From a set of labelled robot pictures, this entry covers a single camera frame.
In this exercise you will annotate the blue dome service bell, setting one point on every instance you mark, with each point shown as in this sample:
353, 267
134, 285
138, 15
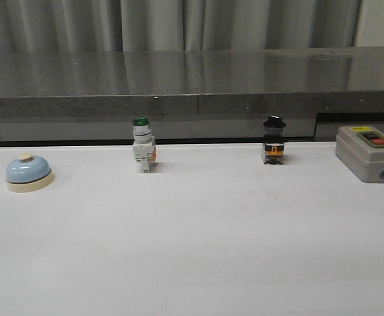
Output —
28, 173

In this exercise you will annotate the grey stone counter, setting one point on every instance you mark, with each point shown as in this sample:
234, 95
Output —
92, 97

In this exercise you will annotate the grey push button box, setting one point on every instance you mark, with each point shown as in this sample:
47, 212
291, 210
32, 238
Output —
361, 149

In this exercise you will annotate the grey curtain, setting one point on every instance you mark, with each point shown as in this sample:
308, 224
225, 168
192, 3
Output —
45, 26

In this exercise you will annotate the green pushbutton switch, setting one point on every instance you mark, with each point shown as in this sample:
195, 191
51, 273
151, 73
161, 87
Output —
144, 148

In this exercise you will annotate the black selector knob switch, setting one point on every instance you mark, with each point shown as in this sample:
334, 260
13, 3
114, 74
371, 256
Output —
273, 142

